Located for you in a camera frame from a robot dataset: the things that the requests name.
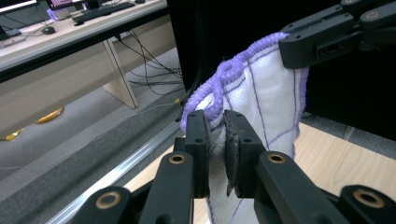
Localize black monitor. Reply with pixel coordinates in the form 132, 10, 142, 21
46, 0, 84, 11

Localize white cable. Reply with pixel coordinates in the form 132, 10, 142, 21
135, 100, 183, 116

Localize yellow wrapper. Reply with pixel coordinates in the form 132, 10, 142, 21
0, 128, 24, 142
35, 106, 65, 125

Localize aluminium rail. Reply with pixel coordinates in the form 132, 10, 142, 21
46, 120, 182, 224

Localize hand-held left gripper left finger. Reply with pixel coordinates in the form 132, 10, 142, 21
185, 109, 211, 200

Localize light wooden office desk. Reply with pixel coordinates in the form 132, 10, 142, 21
0, 0, 177, 139

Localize white-framed monitor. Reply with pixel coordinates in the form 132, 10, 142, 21
0, 0, 39, 14

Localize bundle of black cables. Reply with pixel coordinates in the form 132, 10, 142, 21
115, 29, 185, 97

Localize black keyboard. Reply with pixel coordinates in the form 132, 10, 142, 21
71, 1, 136, 24

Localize white cloth with purple grid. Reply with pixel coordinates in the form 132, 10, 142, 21
180, 31, 311, 224

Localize black curtain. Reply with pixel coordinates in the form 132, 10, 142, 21
166, 0, 396, 142

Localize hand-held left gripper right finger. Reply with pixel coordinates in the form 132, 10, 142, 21
223, 109, 268, 199

